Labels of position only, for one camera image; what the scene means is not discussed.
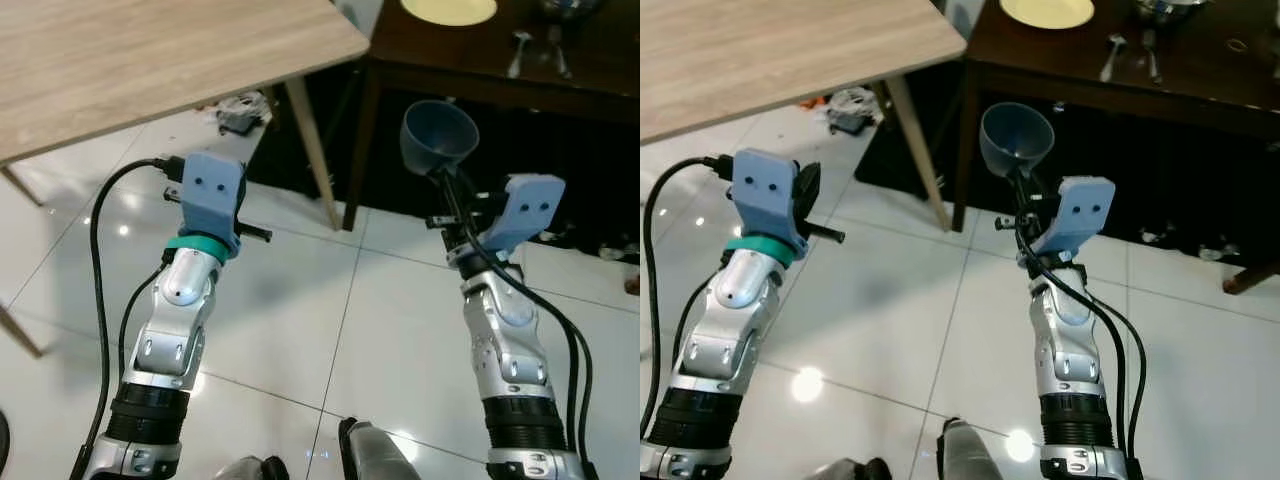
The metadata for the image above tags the grey robot leg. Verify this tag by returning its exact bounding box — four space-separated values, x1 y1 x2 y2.
936 417 1013 480
828 457 894 480
337 417 423 480
213 455 292 480

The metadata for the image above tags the brown wooden chair leg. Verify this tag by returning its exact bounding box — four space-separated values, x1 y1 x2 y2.
1221 257 1280 297

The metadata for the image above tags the pale yellow plate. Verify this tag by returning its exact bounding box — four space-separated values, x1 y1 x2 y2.
400 0 499 28
999 0 1097 31

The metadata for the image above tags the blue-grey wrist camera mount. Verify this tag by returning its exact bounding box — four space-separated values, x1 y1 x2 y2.
495 174 567 253
731 148 809 250
1042 176 1117 258
178 151 247 253

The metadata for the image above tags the grey clutter on floor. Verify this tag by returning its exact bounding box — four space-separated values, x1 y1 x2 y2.
826 86 883 137
216 91 274 138

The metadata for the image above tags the light wooden table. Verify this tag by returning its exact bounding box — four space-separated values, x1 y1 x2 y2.
640 0 969 233
0 0 372 359

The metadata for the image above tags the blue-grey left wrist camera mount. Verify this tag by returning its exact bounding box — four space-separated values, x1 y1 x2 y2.
178 151 247 253
731 148 809 250

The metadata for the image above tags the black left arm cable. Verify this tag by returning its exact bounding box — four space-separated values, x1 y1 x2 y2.
72 156 187 480
640 154 737 443

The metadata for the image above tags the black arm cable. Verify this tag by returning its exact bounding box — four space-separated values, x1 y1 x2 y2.
72 156 187 480
1010 185 1149 471
438 180 597 471
640 154 737 443

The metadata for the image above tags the dark wooden table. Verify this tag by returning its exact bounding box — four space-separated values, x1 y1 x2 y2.
342 0 641 234
948 0 1280 234

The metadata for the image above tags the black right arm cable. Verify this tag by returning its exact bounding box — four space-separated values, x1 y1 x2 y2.
438 180 597 471
1010 185 1149 471

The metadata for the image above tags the grey left robot leg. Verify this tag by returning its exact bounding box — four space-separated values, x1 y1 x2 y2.
828 457 894 480
213 455 292 480

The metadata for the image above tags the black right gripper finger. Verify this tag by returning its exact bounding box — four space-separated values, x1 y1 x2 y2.
1006 166 1041 205
430 164 469 205

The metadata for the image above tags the grey right robot leg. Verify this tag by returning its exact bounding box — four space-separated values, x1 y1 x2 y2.
337 417 423 480
936 417 1013 480

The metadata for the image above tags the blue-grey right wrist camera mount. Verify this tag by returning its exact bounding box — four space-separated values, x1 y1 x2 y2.
1042 176 1117 258
495 174 567 253

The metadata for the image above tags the silver metal spoon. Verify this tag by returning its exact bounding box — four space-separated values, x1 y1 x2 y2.
506 31 535 80
1099 33 1129 84

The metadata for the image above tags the dark blue bowl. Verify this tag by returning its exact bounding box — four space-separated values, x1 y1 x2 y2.
979 101 1057 181
399 99 481 180

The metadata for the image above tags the shiny metal pot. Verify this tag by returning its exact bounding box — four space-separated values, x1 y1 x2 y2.
534 0 607 24
1132 0 1212 26

